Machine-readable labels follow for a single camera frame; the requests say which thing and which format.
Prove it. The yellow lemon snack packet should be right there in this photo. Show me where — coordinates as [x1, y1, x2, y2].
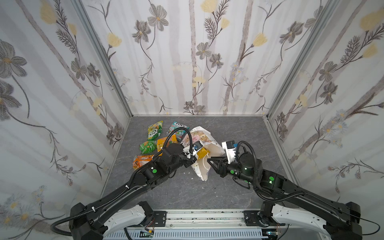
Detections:
[197, 148, 210, 160]

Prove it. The patterned white paper bag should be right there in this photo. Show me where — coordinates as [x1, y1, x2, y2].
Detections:
[190, 126, 225, 181]

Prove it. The orange snack packet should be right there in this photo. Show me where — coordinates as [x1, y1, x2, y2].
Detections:
[157, 135, 178, 152]

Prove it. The teal Fox's candy bag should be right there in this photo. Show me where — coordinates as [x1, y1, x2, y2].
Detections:
[166, 120, 190, 142]

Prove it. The green corn chips bag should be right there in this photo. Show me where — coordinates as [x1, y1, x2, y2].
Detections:
[139, 141, 157, 155]

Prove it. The green yellow Fox's candy bag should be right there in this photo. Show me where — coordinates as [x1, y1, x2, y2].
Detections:
[148, 121, 163, 141]

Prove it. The orange rainbow candy packet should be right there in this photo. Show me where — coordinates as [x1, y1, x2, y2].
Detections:
[133, 155, 154, 170]

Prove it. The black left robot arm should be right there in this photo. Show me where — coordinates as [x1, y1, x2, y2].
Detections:
[50, 141, 197, 240]

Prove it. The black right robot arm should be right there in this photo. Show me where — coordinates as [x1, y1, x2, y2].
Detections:
[207, 141, 363, 240]

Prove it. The aluminium mounting rail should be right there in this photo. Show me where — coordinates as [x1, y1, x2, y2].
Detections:
[119, 208, 329, 232]

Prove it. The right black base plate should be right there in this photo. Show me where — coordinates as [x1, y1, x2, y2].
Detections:
[244, 210, 279, 228]

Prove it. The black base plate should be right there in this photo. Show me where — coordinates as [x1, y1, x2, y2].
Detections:
[147, 211, 167, 228]
[244, 210, 279, 228]

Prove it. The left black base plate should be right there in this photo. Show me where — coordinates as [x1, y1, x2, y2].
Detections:
[147, 211, 167, 228]

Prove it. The white slotted cable duct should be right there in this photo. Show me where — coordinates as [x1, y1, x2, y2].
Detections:
[103, 229, 268, 240]

